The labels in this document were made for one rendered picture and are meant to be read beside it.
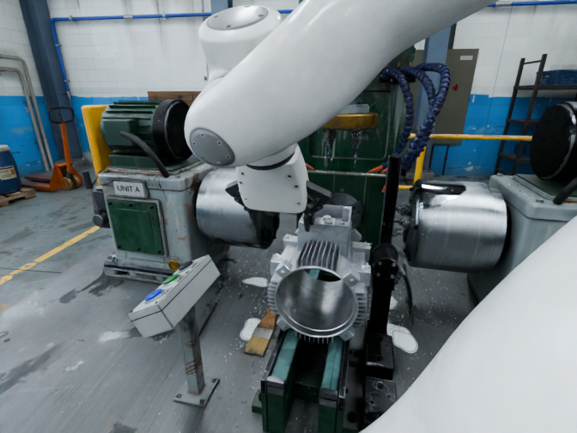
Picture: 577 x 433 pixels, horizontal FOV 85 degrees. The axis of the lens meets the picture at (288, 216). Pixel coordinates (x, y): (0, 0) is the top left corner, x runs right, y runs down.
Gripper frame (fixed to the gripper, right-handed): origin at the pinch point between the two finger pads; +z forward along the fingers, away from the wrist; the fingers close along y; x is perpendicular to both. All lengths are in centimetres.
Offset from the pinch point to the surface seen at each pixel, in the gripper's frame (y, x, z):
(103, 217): -67, 15, 28
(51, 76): -577, 433, 194
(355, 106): 8.9, 42.3, 4.9
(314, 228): 4.4, 4.6, 8.1
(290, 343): 1.7, -13.8, 22.3
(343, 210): 9.0, 13.6, 12.7
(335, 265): 9.3, -2.5, 9.2
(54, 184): -440, 216, 250
